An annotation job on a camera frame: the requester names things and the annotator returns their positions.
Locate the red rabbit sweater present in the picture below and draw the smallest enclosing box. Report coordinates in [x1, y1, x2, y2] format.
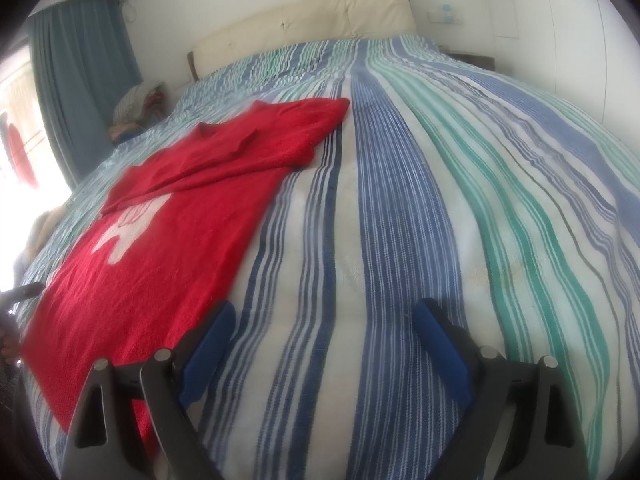
[23, 98, 354, 463]

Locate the pile of clothes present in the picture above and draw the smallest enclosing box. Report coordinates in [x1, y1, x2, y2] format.
[108, 80, 167, 145]

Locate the person's left hand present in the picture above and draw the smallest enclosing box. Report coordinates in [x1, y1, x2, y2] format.
[0, 313, 20, 366]

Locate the patterned folded cloth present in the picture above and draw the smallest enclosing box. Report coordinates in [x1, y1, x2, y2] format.
[21, 204, 68, 266]

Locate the red hanging garment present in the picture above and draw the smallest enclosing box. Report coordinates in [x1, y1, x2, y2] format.
[6, 124, 38, 188]

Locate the teal curtain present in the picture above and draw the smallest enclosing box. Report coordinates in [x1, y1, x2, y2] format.
[27, 0, 141, 188]

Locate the striped blue green bedspread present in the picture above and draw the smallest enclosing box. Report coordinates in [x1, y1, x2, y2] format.
[26, 35, 639, 479]

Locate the dark wooden nightstand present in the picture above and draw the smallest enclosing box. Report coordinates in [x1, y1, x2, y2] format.
[448, 52, 496, 72]

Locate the white wardrobe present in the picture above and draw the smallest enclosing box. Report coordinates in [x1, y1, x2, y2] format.
[488, 0, 639, 148]

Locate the cream padded headboard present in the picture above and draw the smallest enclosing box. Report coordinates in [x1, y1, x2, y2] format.
[186, 0, 416, 80]

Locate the wall power socket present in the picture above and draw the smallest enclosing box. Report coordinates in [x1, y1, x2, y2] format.
[427, 4, 464, 25]

